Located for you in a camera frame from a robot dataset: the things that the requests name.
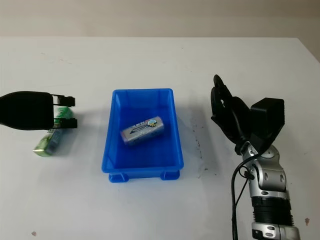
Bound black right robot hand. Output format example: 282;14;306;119
209;74;254;148

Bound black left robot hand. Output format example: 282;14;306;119
0;91;78;132

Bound green toothpaste box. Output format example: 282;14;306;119
32;105;76;159

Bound blue plastic tray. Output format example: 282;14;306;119
100;87;186;184

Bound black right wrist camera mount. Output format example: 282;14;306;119
249;97;286;152

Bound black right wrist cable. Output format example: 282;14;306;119
230;141;261;240

